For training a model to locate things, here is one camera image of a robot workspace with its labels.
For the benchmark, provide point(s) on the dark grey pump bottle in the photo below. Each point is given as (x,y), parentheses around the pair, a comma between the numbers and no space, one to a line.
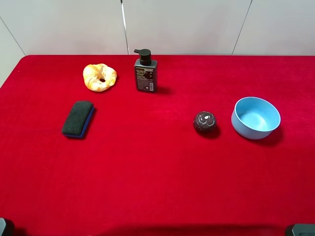
(145,69)

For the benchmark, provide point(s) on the black and blue eraser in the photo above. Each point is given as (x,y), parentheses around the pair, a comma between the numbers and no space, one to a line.
(78,119)

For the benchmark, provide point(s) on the black base block left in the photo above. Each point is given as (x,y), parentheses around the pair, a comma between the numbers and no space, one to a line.
(6,227)

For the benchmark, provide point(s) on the dark patterned stone ball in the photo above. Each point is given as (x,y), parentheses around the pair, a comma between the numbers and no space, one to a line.
(204,122)

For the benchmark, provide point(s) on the black base block right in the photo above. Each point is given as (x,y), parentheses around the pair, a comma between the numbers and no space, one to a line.
(300,230)

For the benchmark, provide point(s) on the black base block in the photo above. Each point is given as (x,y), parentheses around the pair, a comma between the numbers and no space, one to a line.
(300,230)
(6,227)

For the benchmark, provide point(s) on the red velvet tablecloth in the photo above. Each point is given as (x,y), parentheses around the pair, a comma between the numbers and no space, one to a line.
(141,167)

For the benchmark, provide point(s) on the light blue bowl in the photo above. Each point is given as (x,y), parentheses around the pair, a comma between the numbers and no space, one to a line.
(255,118)

